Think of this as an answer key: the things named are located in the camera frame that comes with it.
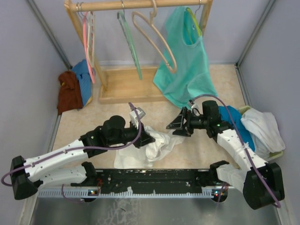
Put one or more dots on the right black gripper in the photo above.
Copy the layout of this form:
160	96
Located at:
181	129

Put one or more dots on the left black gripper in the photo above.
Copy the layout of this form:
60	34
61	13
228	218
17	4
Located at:
146	138

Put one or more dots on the white t-shirt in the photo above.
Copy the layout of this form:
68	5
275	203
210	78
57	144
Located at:
144	157

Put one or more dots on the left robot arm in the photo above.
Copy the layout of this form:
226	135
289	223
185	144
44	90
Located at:
29	175

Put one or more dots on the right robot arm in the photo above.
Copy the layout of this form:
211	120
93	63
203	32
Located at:
260	182

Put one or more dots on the teal t-shirt on hanger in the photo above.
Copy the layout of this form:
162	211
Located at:
192	77

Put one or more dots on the yellow-green hanger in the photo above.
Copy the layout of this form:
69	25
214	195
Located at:
193	17

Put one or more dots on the green plastic hanger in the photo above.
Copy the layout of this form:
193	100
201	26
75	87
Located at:
127	34

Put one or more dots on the pink plastic hanger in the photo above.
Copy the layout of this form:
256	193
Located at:
84	33

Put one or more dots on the cream plastic hanger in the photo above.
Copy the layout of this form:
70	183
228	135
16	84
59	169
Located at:
90	38

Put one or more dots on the blue cloth in basket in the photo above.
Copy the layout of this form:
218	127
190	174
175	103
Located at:
236	116

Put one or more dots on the wooden clothes rack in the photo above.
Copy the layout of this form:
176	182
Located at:
119	85

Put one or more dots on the white cloth in basket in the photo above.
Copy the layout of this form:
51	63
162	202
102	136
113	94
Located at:
262	131

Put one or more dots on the brown cloth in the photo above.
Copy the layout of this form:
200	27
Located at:
69	97

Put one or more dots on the blue cloth by rack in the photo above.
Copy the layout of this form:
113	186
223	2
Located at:
82	74

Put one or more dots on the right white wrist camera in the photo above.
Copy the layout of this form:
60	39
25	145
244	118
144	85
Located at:
192	105

